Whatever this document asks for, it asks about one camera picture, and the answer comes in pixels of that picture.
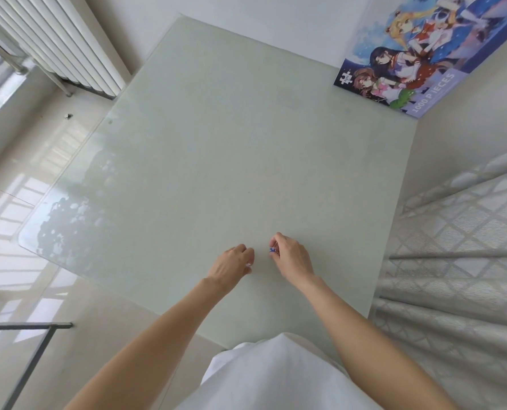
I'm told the person's left hand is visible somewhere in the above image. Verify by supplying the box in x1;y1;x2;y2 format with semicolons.
206;244;256;295

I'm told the person's right hand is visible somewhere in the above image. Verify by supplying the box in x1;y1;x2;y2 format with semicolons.
269;232;316;291

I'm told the cartoon print puzzle box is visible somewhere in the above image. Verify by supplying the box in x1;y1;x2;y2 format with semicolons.
333;0;507;120

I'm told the person's left forearm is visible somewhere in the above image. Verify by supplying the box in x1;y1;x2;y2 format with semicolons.
63;277;237;410

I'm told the person's right forearm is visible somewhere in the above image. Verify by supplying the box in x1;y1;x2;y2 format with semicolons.
298;275;459;410

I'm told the person's white shirt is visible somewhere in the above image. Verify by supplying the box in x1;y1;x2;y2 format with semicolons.
184;331;384;410

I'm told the grey patterned curtain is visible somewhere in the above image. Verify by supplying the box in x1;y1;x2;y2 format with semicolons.
371;142;507;410

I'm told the white radiator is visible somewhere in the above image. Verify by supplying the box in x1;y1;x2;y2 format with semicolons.
0;0;133;101

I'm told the grey metal chair frame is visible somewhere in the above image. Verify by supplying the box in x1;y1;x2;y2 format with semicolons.
0;322;74;410

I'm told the silver metal window rail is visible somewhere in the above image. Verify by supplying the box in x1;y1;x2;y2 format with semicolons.
0;27;30;76

